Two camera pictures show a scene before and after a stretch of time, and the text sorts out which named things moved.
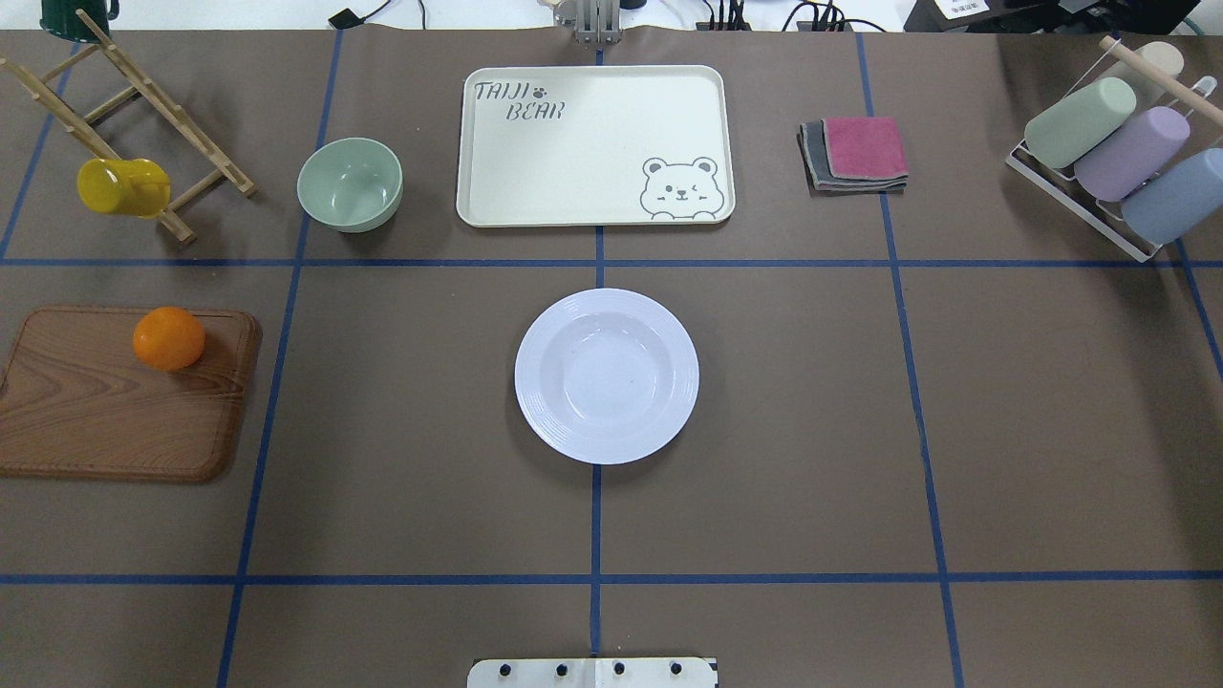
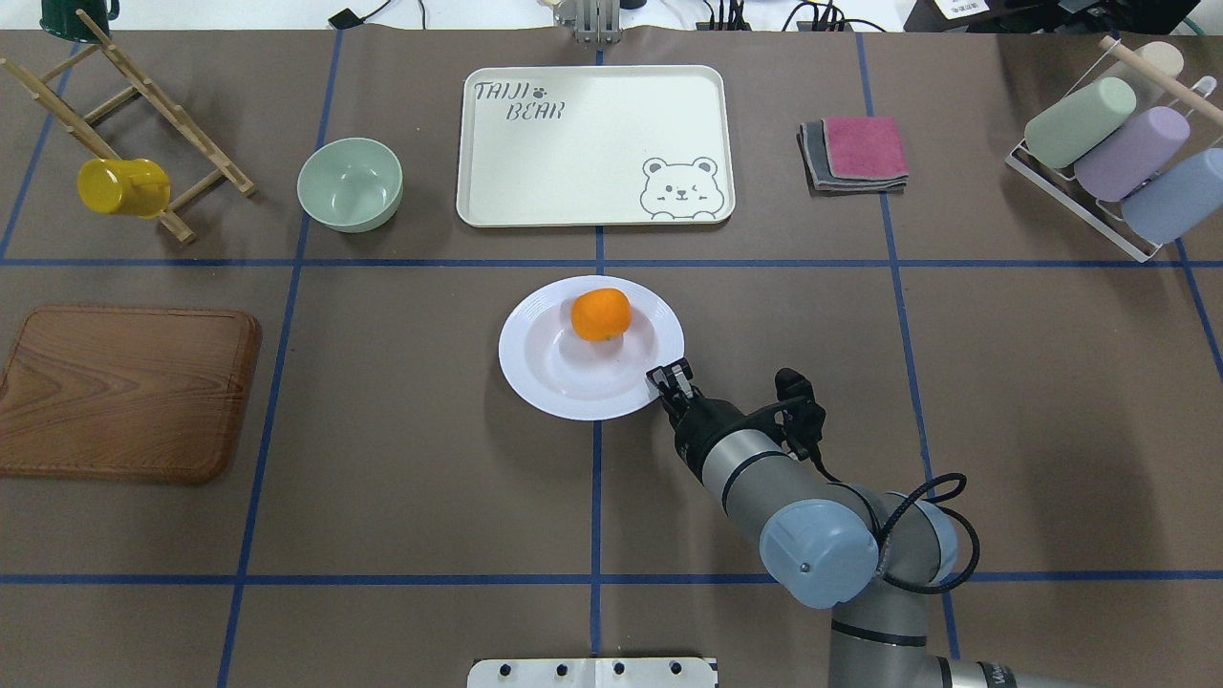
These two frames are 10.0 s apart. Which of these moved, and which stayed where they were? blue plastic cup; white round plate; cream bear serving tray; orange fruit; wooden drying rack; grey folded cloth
Moved: white round plate; orange fruit
Stayed: blue plastic cup; wooden drying rack; cream bear serving tray; grey folded cloth
